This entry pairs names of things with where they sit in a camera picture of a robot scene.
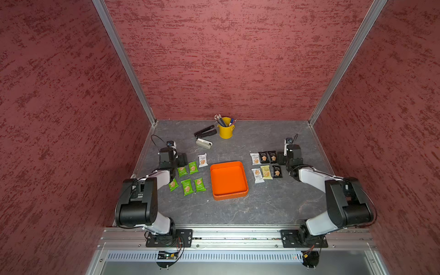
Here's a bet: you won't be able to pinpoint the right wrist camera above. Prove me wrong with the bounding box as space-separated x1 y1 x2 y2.
284 137 293 157

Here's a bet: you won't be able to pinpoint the yellow cookie packet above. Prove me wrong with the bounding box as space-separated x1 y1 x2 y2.
261 165 273 180

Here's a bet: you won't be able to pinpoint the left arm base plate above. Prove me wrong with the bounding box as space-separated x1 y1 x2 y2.
144 229 193 249

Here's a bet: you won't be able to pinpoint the pens in cup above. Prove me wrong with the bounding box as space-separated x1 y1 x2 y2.
214 114 235 127

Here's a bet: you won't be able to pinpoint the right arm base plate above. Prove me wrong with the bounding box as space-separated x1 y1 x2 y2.
280 229 328 249

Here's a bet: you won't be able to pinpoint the white cookie packet front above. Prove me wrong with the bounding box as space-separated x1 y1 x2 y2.
252 168 265 184

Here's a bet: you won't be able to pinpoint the white red cookie packet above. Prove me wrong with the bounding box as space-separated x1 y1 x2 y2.
198 153 208 168

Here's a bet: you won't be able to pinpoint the black stapler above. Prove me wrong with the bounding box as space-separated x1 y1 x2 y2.
194 125 217 139

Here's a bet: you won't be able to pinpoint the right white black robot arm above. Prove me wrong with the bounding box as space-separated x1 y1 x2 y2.
278 143 375 240

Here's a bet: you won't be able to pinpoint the orange plastic storage tray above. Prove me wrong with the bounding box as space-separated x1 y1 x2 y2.
210 161 249 201

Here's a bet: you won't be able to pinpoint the hidden green cookie packet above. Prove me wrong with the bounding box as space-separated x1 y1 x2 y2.
177 166 189 178

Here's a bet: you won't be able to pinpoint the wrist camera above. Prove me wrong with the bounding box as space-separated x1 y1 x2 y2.
284 137 293 157
166 140 178 158

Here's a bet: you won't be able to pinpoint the yellow pen cup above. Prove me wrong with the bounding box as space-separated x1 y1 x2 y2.
218 117 235 139

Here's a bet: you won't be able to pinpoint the aluminium front rail frame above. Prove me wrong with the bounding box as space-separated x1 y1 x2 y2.
86 225 388 275

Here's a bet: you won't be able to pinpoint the black cookie packet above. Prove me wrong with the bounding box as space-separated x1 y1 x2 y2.
258 151 270 164
268 151 277 164
272 165 283 178

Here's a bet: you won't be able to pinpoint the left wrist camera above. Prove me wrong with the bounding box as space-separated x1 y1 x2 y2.
166 140 178 158

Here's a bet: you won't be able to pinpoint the white pink cookie packet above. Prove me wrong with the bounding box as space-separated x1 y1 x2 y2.
250 153 261 165

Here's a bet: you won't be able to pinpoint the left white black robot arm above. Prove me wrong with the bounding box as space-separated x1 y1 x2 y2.
115 147 188 238

